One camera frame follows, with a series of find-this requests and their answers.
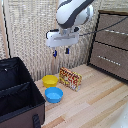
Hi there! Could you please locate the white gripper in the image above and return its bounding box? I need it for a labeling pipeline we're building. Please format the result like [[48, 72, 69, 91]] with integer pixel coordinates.
[[45, 27, 81, 59]]

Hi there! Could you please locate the brown drawer cabinet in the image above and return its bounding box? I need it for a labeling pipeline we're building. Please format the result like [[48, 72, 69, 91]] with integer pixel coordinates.
[[87, 9, 128, 85]]

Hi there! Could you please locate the red yellow snack box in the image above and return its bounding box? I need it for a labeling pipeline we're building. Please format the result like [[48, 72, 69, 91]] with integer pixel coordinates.
[[58, 66, 83, 92]]

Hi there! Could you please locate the yellow bowl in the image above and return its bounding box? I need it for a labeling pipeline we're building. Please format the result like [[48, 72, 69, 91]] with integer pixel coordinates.
[[41, 74, 60, 89]]

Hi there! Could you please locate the blue bowl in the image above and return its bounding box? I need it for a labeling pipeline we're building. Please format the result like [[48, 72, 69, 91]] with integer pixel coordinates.
[[44, 86, 64, 104]]

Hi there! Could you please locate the black fabric storage box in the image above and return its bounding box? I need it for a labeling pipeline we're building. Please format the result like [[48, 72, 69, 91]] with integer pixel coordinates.
[[0, 56, 47, 128]]

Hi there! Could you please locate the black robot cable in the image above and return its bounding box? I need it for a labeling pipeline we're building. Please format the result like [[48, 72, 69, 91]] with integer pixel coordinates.
[[79, 16, 128, 37]]

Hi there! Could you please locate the black strap of storage box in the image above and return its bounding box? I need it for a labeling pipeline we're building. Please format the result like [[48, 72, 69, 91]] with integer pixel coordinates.
[[31, 113, 42, 128]]

